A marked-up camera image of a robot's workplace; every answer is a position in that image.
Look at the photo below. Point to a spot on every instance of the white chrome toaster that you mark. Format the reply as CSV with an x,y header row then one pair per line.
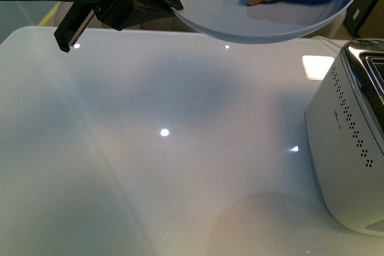
x,y
344,123

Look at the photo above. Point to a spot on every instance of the light blue round plate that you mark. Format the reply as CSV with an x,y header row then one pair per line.
x,y
269,22

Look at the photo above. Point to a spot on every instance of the dark washing machine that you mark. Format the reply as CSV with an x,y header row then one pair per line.
x,y
357,14

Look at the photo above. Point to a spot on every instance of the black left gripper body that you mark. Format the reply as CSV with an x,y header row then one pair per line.
x,y
117,14

